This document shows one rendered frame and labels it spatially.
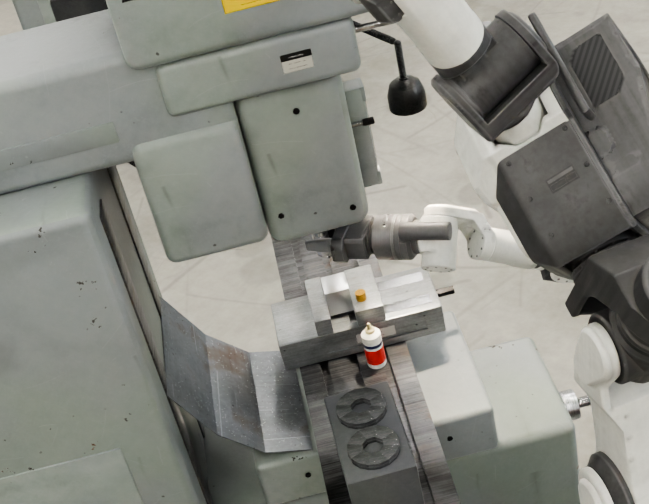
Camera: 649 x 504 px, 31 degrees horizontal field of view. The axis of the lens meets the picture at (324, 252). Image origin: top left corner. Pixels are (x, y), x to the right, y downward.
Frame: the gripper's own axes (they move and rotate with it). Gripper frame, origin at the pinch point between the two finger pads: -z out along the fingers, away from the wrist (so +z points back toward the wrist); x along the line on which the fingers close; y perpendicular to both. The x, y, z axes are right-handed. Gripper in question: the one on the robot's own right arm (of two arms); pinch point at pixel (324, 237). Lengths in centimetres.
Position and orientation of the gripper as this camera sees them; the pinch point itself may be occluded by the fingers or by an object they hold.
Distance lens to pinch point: 227.7
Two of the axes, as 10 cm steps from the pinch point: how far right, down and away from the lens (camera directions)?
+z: 9.4, 0.0, -3.4
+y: 2.0, 7.9, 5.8
